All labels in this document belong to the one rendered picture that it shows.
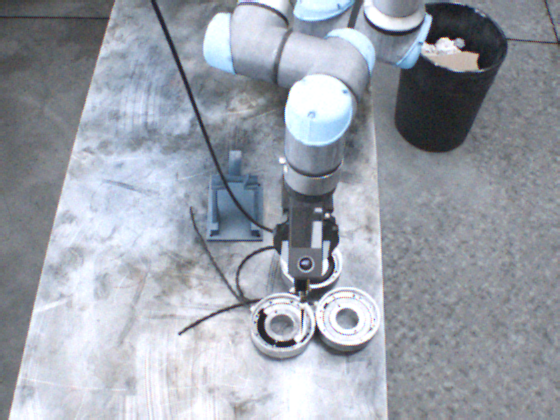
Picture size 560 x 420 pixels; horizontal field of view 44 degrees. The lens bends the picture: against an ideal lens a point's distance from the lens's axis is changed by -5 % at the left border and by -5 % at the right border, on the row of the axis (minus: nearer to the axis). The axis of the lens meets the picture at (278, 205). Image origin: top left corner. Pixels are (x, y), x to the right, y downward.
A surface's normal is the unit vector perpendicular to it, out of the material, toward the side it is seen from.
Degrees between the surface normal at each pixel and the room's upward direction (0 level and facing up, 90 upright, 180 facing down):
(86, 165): 0
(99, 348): 0
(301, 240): 31
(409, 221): 0
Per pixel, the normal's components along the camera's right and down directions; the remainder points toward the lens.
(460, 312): 0.03, -0.58
